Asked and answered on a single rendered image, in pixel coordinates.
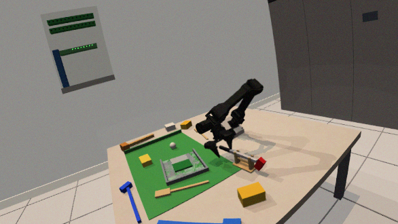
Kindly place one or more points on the blue putter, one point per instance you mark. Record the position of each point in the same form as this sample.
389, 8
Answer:
126, 188

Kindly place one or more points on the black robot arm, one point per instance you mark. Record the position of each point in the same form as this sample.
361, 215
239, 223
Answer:
219, 112

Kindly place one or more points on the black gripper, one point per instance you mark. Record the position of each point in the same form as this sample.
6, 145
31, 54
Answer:
212, 144

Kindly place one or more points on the green flat mat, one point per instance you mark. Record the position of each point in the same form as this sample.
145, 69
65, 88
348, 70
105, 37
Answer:
151, 178

